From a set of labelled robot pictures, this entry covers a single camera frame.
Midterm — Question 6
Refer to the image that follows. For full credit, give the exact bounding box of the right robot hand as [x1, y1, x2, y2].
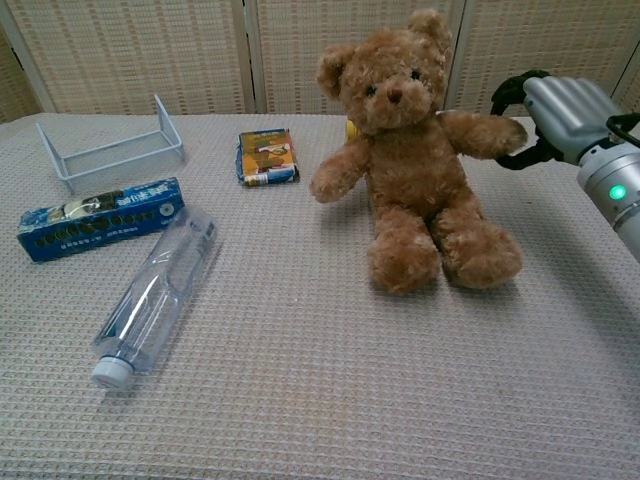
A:
[490, 70, 629, 171]

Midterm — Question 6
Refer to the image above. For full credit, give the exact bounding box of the brown teddy bear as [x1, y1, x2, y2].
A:
[309, 8, 530, 296]

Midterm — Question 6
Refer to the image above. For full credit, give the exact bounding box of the orange blue snack box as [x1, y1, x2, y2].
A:
[234, 128, 301, 188]

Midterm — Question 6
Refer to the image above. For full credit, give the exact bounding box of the beige woven tablecloth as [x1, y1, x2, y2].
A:
[0, 111, 640, 480]

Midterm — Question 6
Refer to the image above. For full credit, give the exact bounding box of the woven folding screen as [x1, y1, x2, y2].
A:
[0, 0, 640, 125]

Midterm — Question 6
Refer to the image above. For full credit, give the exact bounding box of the clear plastic water bottle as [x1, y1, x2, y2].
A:
[90, 204, 219, 392]

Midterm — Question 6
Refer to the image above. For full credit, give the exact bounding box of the blue cookie box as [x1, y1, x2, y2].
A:
[17, 176, 187, 264]

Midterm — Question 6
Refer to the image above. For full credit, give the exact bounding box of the white wire rack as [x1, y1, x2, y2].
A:
[35, 93, 187, 195]

